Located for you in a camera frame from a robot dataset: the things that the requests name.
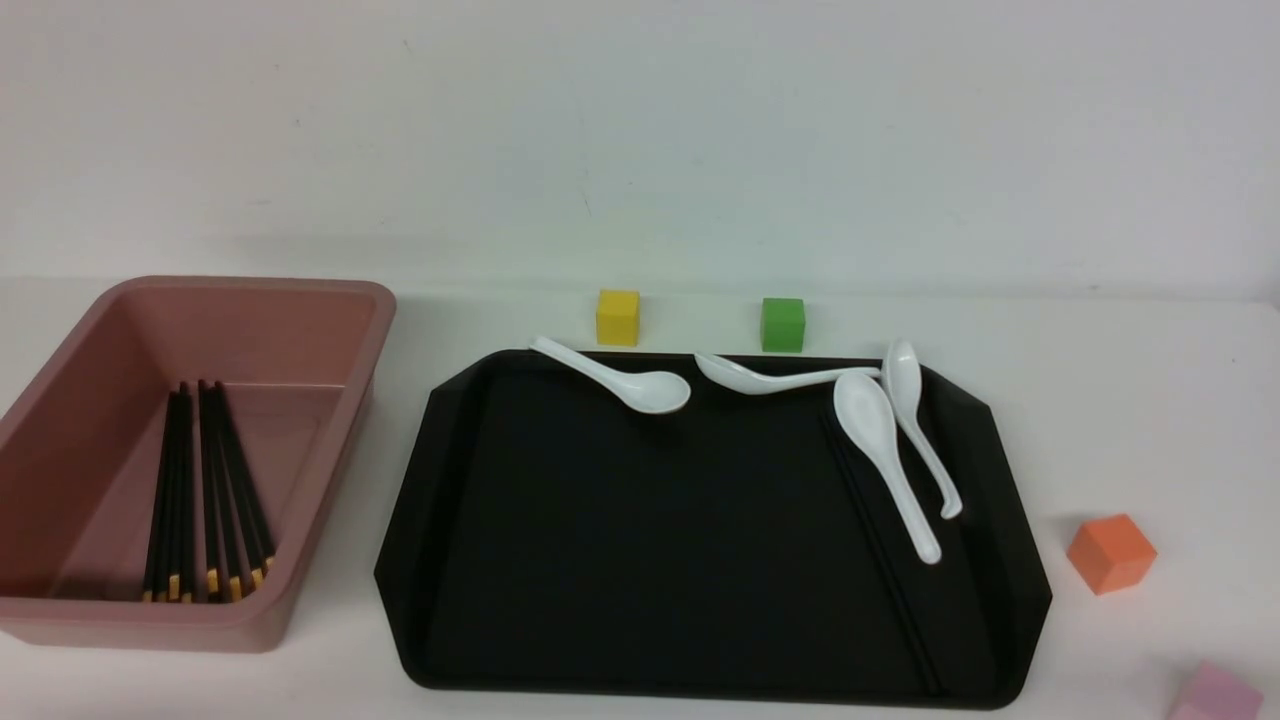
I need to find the white spoon left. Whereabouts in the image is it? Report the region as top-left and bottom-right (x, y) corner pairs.
(527, 336), (692, 415)

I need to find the yellow cube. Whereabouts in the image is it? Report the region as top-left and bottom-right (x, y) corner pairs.
(595, 290), (641, 347)

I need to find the white spoon top middle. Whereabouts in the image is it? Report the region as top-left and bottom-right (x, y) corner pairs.
(692, 354), (881, 396)

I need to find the green cube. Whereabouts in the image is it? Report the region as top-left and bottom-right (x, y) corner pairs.
(760, 297), (806, 354)

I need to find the black plastic tray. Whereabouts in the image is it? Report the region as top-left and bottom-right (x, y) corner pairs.
(375, 350), (1053, 710)

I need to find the black chopstick on tray right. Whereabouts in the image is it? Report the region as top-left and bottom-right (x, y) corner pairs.
(820, 415), (940, 697)

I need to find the white spoon large right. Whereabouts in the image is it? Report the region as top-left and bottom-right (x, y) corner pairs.
(833, 372), (942, 565)

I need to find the white spoon far right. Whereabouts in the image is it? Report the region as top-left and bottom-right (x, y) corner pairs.
(881, 338), (964, 520)

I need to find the pink plastic bin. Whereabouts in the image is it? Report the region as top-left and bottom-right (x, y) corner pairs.
(1, 275), (396, 653)

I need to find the black chopstick in bin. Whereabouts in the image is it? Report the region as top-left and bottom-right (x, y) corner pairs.
(169, 380), (195, 603)
(212, 380), (276, 577)
(141, 391), (178, 603)
(209, 382), (274, 591)

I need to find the orange cube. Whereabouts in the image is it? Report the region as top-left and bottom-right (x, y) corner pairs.
(1066, 512), (1158, 596)

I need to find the pink cube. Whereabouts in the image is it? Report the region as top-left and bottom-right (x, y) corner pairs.
(1166, 661), (1265, 719)

